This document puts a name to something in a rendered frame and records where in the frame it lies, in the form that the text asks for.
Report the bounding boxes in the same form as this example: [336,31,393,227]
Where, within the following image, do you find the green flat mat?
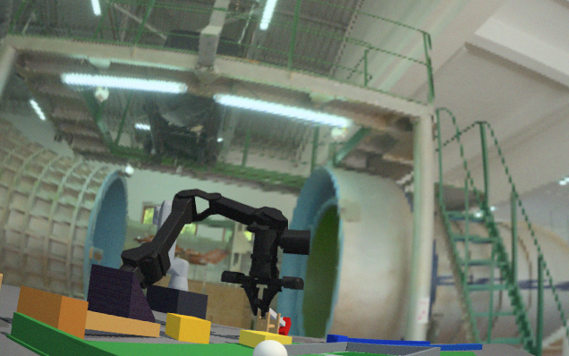
[6,335,477,356]

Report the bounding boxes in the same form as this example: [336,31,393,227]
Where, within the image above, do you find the white golf ball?
[252,340,288,356]

